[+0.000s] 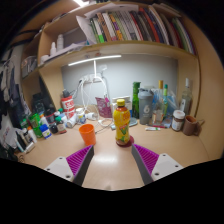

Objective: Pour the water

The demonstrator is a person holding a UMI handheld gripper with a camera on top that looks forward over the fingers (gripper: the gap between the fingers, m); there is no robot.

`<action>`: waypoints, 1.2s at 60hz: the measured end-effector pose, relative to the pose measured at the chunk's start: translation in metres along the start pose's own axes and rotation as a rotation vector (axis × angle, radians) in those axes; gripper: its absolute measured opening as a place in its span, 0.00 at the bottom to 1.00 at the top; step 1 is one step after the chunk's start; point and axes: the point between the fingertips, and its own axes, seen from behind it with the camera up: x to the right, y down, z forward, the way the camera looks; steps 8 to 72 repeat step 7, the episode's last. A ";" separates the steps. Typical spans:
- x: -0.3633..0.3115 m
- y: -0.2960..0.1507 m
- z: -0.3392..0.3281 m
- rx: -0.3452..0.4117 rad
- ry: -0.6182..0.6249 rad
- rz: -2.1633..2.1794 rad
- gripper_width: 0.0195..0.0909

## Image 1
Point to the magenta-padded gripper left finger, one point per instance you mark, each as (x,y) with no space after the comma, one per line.
(61,166)

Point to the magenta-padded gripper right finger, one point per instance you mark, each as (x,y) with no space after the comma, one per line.
(163,165)

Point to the yellow drink bottle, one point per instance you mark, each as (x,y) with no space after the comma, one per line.
(122,123)

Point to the white tube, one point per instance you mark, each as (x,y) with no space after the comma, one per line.
(152,128)

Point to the white jar with blue cap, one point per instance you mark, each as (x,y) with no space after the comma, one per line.
(45,132)

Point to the red pen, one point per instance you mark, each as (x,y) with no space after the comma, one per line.
(161,126)

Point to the brown bottle with green cap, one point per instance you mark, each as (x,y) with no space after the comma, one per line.
(60,126)

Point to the orange plastic cup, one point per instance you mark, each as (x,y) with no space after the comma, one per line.
(87,135)

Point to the white bottle with orange cap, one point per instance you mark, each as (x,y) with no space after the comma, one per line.
(32,135)

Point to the brown jar with white lid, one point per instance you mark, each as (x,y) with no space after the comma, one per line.
(178,121)

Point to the brown mug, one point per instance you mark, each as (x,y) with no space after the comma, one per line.
(190,126)

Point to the green plastic jar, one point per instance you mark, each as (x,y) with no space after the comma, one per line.
(34,120)

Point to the white jar with blue label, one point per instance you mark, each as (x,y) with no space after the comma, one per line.
(81,116)

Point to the grey shaker bottle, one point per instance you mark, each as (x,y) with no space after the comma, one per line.
(145,108)

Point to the red and white canister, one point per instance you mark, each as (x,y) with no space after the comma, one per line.
(68,106)

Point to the black container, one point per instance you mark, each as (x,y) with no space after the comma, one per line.
(38,103)

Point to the clear glass bottle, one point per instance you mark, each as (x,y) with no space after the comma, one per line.
(186,100)

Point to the green glass bottle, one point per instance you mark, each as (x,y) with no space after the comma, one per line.
(136,100)

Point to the magenta pouch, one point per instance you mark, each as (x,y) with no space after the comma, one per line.
(104,107)

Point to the white and blue box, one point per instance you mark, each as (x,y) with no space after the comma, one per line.
(128,100)

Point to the dark blue hanging jacket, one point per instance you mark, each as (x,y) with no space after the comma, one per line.
(16,100)

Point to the white light bar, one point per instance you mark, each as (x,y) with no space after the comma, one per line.
(95,60)

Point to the ceiling tube light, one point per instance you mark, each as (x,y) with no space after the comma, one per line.
(81,2)

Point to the white wall socket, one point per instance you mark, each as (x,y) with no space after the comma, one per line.
(91,78)

